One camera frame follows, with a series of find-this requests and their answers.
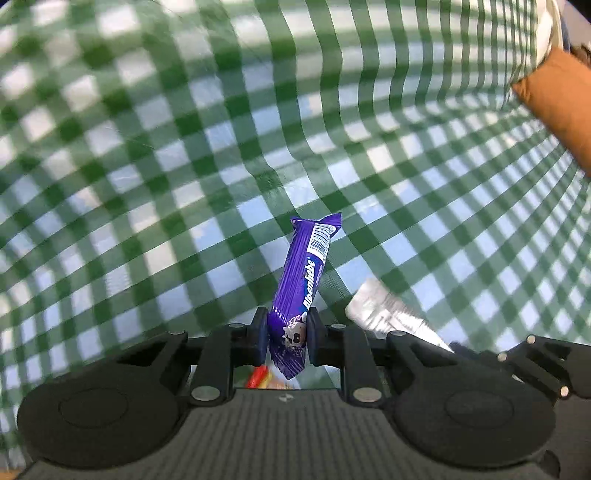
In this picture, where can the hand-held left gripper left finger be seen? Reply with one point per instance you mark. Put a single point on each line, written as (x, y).
(259, 337)

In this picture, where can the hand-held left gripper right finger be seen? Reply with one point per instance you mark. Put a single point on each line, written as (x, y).
(315, 337)

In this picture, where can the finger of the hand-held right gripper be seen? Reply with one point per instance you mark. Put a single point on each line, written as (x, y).
(531, 364)

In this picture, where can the purple snack bar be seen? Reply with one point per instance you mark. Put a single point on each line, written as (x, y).
(302, 286)

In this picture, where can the silver packet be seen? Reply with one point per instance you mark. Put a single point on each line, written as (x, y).
(388, 311)

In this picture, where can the small red orange packet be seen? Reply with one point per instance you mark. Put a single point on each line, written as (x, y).
(258, 377)

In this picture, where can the green checked cloth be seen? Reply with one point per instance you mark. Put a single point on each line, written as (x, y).
(231, 138)

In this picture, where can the orange pillow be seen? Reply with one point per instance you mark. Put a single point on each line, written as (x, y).
(561, 101)

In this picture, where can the white cloth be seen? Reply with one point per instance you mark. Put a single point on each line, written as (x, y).
(551, 32)

